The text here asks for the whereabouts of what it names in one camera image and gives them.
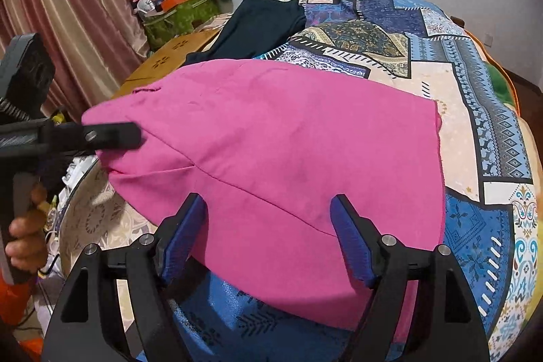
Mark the pink pants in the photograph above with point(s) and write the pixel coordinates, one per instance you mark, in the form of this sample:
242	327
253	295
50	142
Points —
275	141

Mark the person's left forearm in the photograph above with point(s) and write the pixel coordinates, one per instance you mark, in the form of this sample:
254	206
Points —
15	296

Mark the striped pink curtain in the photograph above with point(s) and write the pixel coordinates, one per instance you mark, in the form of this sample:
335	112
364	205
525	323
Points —
68	5

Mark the cream lace sheet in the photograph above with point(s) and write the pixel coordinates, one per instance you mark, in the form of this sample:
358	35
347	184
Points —
102	218

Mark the blue patchwork blanket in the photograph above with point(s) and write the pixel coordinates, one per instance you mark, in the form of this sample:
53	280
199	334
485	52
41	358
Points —
445	48

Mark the white wall socket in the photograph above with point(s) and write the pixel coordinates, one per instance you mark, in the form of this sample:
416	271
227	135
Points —
488	40

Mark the green orange fleece blanket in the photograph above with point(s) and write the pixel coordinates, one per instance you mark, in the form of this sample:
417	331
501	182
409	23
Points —
502	82

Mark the wooden folding table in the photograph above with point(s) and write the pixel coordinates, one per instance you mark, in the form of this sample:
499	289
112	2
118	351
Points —
165	58

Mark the green storage bag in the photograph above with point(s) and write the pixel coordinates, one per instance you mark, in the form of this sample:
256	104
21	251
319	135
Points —
180	20

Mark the person's left hand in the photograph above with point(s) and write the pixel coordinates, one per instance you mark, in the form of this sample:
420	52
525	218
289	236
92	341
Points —
29	243

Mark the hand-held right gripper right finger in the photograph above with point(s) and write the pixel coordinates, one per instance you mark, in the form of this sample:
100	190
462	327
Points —
352	237

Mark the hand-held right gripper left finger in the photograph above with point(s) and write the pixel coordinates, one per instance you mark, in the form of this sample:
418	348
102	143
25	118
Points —
183	234

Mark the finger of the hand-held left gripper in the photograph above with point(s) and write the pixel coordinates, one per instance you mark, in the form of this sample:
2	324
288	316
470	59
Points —
110	135

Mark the dark navy pants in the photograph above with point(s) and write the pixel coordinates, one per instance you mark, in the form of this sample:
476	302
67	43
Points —
254	25

